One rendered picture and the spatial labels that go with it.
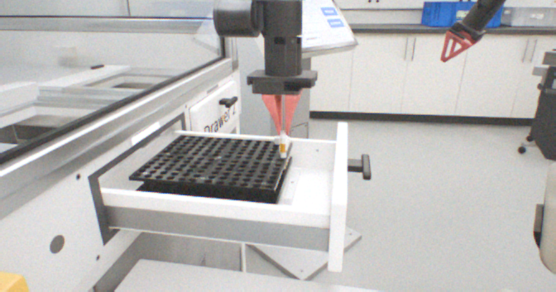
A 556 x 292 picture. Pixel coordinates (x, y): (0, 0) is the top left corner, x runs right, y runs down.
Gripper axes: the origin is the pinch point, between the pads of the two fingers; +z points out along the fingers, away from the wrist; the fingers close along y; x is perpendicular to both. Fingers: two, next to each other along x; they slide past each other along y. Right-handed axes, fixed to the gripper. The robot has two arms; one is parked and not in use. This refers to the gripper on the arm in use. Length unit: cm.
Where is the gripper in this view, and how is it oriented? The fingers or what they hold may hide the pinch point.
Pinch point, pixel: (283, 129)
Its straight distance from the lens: 56.7
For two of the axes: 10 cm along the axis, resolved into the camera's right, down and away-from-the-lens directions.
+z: 0.1, 9.4, 3.5
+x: 1.8, -3.5, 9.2
